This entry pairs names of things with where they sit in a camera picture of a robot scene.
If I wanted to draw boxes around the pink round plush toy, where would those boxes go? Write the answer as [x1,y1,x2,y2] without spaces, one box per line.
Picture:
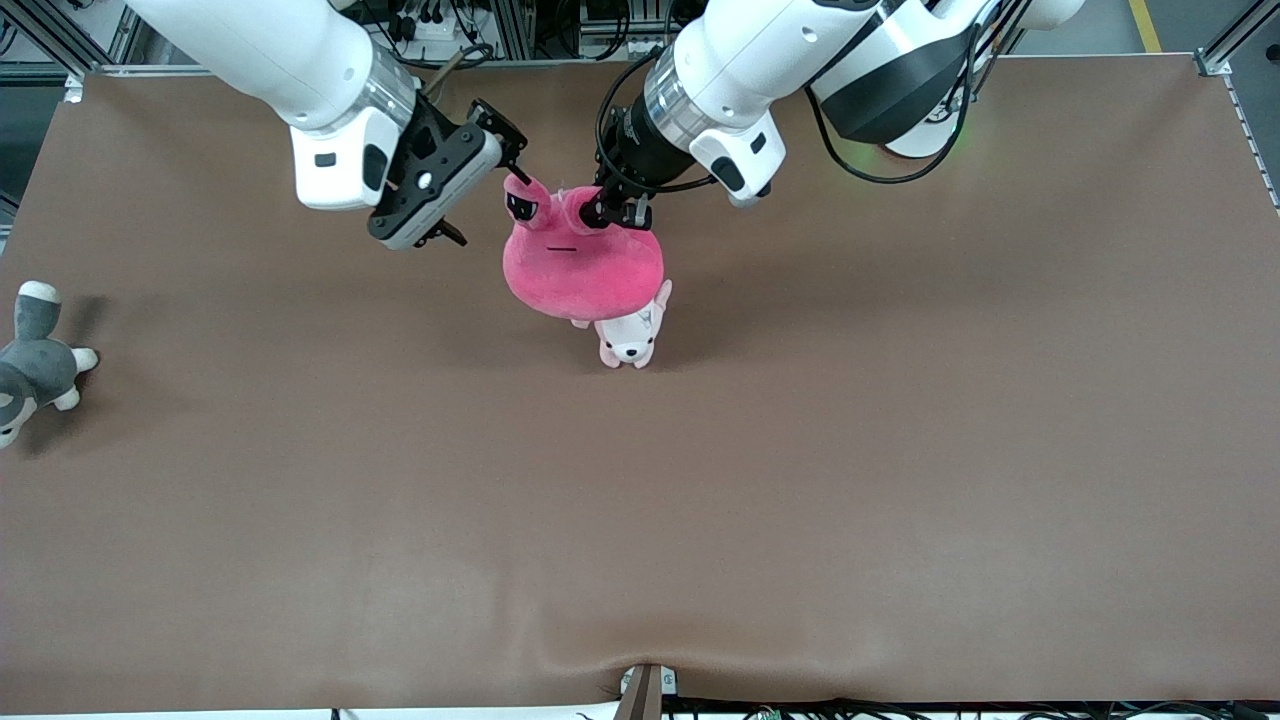
[502,175,666,323]

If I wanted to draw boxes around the white power strip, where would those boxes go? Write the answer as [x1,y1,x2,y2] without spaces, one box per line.
[398,12,471,43]

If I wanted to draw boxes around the pale pink dog plush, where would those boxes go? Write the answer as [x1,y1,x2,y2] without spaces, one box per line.
[572,280,674,370]

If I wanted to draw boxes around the brown table cover mat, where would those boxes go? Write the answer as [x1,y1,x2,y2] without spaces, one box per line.
[0,52,1280,716]

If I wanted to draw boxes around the grey white husky plush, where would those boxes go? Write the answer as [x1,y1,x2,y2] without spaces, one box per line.
[0,281,100,450]

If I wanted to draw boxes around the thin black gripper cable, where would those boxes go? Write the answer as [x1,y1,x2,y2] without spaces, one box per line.
[596,45,721,197]

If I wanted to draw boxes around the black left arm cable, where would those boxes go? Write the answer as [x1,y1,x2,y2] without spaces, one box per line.
[805,30,986,187]

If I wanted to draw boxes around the silver aluminium frame profile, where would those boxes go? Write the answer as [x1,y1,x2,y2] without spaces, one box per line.
[1195,0,1280,76]
[0,0,136,76]

